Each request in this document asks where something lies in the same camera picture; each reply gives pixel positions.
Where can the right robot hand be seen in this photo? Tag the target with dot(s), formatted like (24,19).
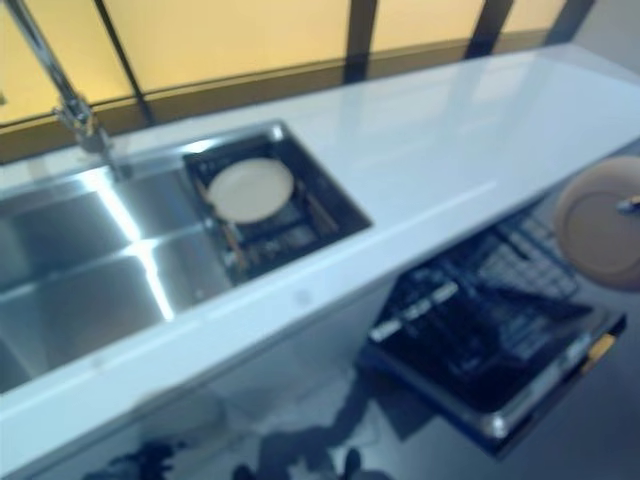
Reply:
(631,205)

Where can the large beige plate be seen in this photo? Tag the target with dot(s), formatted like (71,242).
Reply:
(595,235)

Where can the chrome gooseneck faucet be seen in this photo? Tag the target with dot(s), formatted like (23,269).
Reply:
(65,95)

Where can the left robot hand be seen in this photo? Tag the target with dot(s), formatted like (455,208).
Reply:
(145,460)

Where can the white glossy cabinet door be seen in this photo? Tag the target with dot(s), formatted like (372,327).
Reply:
(280,360)

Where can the small beige plate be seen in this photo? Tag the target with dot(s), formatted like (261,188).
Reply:
(250,192)

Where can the stainless steel sink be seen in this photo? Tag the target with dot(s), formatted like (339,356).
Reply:
(75,260)

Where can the black right robot foot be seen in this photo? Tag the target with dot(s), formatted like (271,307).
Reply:
(353,462)

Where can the black dish drying rack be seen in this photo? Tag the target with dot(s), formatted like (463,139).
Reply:
(270,245)

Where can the dark window frame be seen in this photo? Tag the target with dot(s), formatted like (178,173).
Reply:
(362,40)

